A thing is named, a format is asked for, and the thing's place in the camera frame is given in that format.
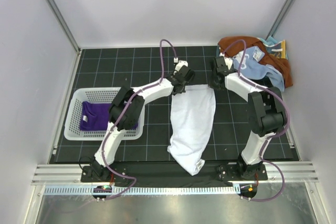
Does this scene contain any light blue towel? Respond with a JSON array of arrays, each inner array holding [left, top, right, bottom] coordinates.
[[226, 36, 285, 91]]

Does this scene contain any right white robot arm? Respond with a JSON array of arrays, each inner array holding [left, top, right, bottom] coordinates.
[[209, 56, 288, 180]]

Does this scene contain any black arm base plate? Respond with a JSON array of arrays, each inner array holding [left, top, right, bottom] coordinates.
[[80, 161, 268, 183]]

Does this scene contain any aluminium front rail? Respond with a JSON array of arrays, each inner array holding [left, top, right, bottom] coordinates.
[[32, 161, 319, 185]]

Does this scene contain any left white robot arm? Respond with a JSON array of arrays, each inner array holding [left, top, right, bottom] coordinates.
[[90, 65, 195, 182]]

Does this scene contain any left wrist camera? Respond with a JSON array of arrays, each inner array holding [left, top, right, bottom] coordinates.
[[174, 60, 188, 71]]

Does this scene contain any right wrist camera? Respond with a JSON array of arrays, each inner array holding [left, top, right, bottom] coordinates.
[[224, 57, 233, 69]]

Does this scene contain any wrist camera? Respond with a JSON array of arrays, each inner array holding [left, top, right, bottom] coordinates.
[[174, 60, 188, 71], [224, 57, 233, 69]]

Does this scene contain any purple towel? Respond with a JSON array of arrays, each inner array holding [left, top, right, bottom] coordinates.
[[79, 100, 143, 131]]

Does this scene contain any white towel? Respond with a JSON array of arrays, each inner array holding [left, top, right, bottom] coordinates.
[[167, 84, 216, 176]]

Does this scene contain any left aluminium corner post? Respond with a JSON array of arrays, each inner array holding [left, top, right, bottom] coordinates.
[[46, 0, 80, 53]]

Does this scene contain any white slotted cable duct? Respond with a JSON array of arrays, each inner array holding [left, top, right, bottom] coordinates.
[[44, 184, 240, 197]]

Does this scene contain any aluminium corner post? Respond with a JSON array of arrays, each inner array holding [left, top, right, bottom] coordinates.
[[267, 0, 295, 37], [46, 0, 80, 53]]

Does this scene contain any yellow patterned cloth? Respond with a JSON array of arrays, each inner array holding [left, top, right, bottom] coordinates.
[[271, 40, 288, 59]]

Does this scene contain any right aluminium corner post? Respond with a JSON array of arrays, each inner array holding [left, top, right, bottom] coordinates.
[[267, 0, 295, 37]]

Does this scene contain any white plastic mesh basket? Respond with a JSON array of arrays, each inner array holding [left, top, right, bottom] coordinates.
[[64, 87, 146, 141]]

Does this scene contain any brown towel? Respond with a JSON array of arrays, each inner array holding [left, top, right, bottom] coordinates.
[[217, 36, 293, 92]]

